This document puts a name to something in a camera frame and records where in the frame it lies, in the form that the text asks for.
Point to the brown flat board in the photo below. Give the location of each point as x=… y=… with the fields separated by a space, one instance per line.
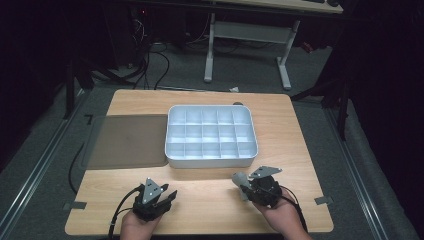
x=130 y=141

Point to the black tape corner mark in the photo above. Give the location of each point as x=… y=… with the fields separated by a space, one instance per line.
x=89 y=117

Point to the metal floor rail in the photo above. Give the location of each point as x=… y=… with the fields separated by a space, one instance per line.
x=356 y=173
x=36 y=166

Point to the grey tape strip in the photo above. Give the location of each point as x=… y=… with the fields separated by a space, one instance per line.
x=76 y=205
x=323 y=200

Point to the dark round knob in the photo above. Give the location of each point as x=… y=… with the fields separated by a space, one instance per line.
x=238 y=103

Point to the person's right hand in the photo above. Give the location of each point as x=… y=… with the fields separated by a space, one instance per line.
x=283 y=220

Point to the white compartment storage box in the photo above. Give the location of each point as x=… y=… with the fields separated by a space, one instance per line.
x=211 y=133

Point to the white paper scrap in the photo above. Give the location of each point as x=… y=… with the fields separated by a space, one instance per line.
x=234 y=89

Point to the black metal stand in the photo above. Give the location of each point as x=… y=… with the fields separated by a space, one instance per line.
x=341 y=106
x=70 y=86

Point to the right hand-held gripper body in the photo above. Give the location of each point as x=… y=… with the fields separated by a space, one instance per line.
x=266 y=191

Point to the desk with white legs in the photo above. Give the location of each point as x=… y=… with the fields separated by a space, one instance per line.
x=250 y=31

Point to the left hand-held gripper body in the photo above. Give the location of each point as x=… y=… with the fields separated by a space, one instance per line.
x=148 y=206

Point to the small red item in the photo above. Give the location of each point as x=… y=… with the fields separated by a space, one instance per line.
x=307 y=47

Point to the person's left hand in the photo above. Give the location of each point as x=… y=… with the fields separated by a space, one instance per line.
x=136 y=230

